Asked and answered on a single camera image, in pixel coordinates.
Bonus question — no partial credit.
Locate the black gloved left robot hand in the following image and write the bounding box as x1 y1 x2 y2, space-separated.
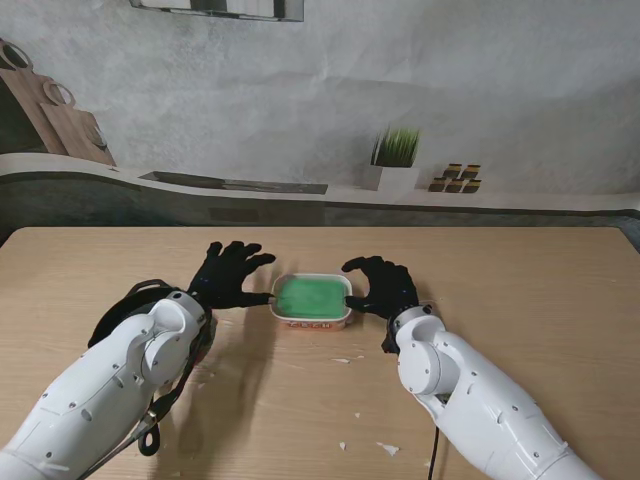
187 240 277 312

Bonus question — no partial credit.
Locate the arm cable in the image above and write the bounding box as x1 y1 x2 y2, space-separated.
82 314 214 474
426 424 442 480

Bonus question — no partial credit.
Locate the black cast iron pan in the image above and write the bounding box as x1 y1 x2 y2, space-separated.
87 278 219 457

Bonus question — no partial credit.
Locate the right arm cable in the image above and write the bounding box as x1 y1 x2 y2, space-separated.
426 424 442 480

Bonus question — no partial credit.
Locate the green plant in white pot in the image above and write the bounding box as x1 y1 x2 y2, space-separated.
360 124 422 192

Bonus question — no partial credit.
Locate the clear plastic lid green inside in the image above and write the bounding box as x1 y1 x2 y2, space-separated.
272 273 351 320

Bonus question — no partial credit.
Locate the white paper food container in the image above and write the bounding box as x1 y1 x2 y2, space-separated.
269 272 354 333

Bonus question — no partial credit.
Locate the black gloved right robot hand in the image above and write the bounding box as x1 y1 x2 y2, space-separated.
341 255 420 321

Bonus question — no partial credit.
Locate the small wooden cutting board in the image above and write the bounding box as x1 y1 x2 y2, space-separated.
39 79 119 167

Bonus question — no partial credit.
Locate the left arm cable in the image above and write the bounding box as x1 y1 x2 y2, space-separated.
82 314 214 474

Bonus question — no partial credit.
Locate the large wooden cutting board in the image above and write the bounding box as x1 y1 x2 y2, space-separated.
0 38 66 155

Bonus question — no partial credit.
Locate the grey built-in cooktop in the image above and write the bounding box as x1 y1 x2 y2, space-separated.
138 170 330 196

